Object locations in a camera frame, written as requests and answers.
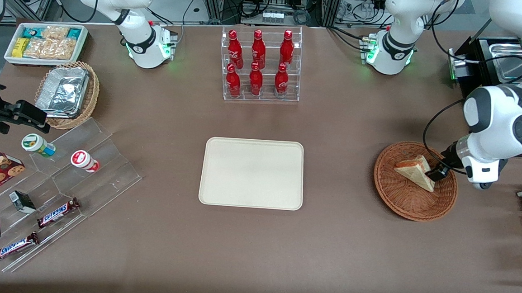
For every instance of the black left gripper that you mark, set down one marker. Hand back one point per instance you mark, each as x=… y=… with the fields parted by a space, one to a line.
x=447 y=157

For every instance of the triangular sandwich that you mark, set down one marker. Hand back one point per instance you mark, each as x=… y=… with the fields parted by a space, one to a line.
x=416 y=172

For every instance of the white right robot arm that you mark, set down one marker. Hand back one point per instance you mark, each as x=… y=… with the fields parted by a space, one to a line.
x=136 y=44

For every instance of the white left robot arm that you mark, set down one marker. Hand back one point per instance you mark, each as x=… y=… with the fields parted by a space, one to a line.
x=494 y=111

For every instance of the brown round wicker basket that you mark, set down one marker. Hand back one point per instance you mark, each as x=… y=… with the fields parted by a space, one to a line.
x=402 y=202

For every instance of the silver foil tray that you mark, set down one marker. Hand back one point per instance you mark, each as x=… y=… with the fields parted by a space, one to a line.
x=62 y=91

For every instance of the light tan wicker basket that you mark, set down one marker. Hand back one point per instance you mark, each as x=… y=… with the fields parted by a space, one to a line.
x=90 y=100

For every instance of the beige rectangular tray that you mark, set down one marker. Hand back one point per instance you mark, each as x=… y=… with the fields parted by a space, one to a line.
x=252 y=173

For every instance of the green lid yoghurt cup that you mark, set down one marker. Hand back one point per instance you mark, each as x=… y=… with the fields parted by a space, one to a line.
x=36 y=145

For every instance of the yellow snack packet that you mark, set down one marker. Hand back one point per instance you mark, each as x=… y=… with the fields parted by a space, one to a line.
x=20 y=47

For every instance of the large clear cracker pack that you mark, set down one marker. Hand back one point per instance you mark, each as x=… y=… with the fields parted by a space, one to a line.
x=49 y=49

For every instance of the red lid yoghurt cup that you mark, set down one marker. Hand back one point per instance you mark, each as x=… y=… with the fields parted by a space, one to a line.
x=83 y=160

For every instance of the teal snack packet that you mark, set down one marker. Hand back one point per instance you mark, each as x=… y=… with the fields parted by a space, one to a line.
x=75 y=33
x=34 y=32

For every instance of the white snack bin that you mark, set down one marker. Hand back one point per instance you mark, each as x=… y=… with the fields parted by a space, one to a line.
x=80 y=49

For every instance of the small clear cracker pack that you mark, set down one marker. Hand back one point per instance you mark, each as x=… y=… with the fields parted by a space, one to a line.
x=56 y=32

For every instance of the clear acrylic stepped stand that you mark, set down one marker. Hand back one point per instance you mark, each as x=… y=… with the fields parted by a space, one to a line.
x=25 y=222
x=106 y=164

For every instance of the brown Snickers bar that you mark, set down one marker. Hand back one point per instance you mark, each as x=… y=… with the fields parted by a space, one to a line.
x=14 y=247
x=57 y=212

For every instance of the black box appliance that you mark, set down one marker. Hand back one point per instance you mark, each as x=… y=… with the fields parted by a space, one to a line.
x=476 y=78

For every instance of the steel pan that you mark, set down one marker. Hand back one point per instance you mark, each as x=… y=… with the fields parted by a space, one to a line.
x=506 y=59

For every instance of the red cola bottle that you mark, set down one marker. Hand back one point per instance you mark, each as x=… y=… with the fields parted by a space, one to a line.
x=258 y=50
x=235 y=50
x=256 y=82
x=233 y=82
x=287 y=49
x=281 y=81

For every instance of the clear acrylic bottle rack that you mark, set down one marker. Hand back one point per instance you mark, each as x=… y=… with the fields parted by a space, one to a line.
x=260 y=96

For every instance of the white power strip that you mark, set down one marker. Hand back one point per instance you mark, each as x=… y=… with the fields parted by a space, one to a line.
x=272 y=16

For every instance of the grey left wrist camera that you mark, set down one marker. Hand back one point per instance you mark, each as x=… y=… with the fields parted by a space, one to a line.
x=486 y=171

